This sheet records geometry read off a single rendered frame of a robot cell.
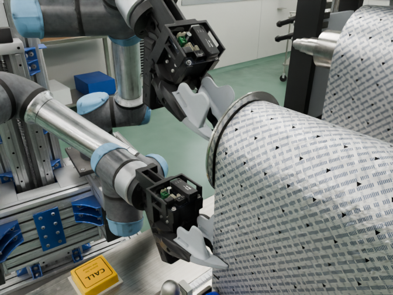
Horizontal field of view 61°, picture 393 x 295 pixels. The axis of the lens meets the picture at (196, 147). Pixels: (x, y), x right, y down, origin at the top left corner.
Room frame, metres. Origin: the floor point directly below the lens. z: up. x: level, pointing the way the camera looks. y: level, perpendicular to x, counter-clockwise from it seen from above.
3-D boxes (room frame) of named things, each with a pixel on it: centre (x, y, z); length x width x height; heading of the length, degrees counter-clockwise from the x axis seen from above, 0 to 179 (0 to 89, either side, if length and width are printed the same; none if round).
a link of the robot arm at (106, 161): (0.57, 0.16, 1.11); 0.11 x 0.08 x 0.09; 40
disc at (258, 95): (0.40, -0.07, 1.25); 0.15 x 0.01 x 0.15; 130
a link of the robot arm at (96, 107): (1.16, 0.37, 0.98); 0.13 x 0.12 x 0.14; 103
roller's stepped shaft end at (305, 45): (0.63, -0.20, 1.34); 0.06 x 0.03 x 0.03; 40
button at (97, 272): (0.47, 0.21, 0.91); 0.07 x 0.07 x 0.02; 40
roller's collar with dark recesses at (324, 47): (0.58, -0.24, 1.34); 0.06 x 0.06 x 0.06; 40
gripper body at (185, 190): (0.45, 0.05, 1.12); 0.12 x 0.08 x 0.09; 40
